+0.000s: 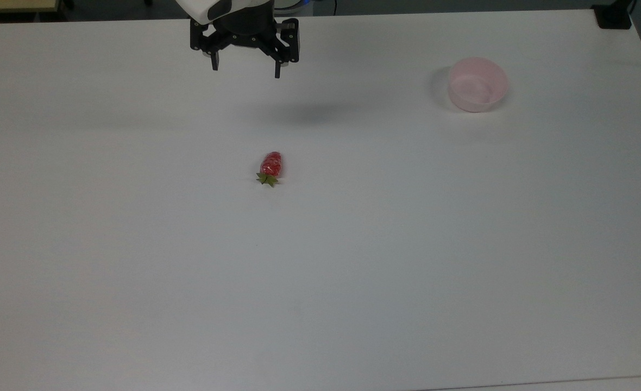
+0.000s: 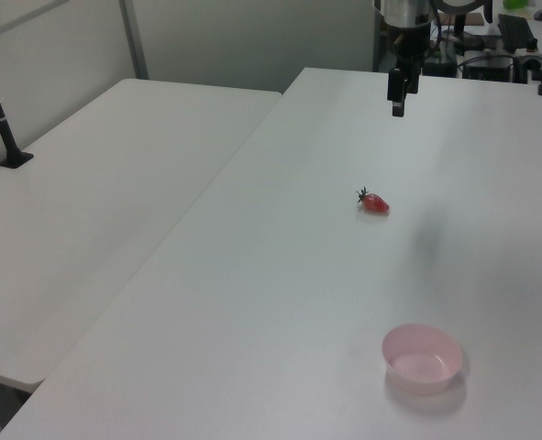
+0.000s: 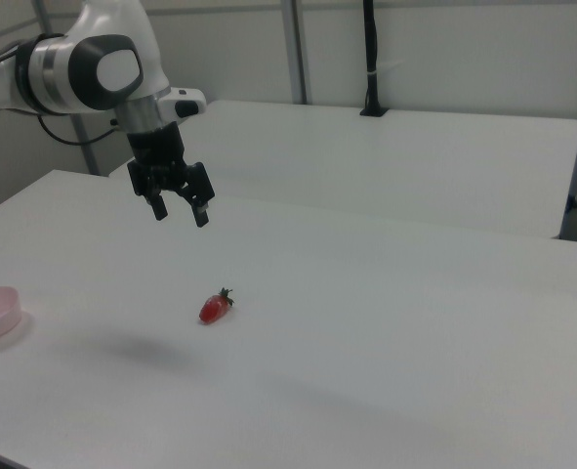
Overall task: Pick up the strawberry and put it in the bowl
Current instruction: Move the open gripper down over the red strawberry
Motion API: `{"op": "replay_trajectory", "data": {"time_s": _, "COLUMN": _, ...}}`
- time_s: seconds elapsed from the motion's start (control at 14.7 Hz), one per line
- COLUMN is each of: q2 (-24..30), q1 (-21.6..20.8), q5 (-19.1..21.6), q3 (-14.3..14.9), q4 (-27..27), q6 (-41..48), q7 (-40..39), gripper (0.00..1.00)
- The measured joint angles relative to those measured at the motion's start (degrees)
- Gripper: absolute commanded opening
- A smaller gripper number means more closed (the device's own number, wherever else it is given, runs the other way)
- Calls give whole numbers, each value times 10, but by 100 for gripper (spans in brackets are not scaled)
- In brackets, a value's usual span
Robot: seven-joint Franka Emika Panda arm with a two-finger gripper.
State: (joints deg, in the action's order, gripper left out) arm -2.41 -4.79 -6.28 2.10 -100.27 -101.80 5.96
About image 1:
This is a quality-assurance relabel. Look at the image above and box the blue and white robot base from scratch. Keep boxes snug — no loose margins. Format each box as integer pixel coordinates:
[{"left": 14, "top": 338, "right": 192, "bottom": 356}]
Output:
[{"left": 273, "top": 0, "right": 315, "bottom": 12}]

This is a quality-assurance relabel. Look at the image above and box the red strawberry with green leaves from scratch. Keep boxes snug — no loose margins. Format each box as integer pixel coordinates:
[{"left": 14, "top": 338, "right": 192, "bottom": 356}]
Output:
[{"left": 256, "top": 152, "right": 284, "bottom": 188}]

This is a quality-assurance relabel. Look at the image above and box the pink plastic bowl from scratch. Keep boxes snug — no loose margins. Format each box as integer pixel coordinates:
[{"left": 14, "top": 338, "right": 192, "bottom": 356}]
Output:
[{"left": 448, "top": 57, "right": 509, "bottom": 113}]

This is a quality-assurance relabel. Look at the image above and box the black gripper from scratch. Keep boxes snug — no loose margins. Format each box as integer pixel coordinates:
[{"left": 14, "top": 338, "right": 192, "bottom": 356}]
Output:
[{"left": 190, "top": 0, "right": 300, "bottom": 79}]

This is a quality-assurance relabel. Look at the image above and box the black table clamp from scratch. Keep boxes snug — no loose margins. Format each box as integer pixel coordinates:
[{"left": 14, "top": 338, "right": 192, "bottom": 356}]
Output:
[{"left": 592, "top": 0, "right": 637, "bottom": 30}]

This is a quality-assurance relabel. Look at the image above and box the light wooden table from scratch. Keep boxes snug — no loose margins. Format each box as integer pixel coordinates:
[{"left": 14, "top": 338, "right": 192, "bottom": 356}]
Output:
[{"left": 0, "top": 0, "right": 61, "bottom": 15}]

